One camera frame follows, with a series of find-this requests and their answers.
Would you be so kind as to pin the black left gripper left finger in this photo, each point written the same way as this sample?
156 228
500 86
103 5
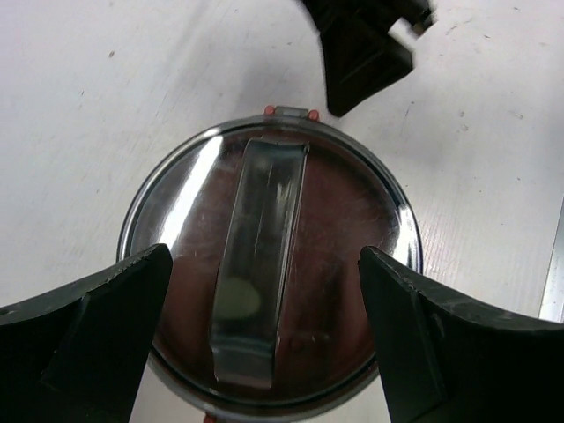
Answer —
77 353

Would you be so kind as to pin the grey lid with handle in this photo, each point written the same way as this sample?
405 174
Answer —
273 150

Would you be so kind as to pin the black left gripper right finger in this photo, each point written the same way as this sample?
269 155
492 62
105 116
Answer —
444 356

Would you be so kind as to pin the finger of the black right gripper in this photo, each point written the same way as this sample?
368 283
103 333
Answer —
360 57

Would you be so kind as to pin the dark red lid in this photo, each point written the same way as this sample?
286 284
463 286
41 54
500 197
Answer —
323 334

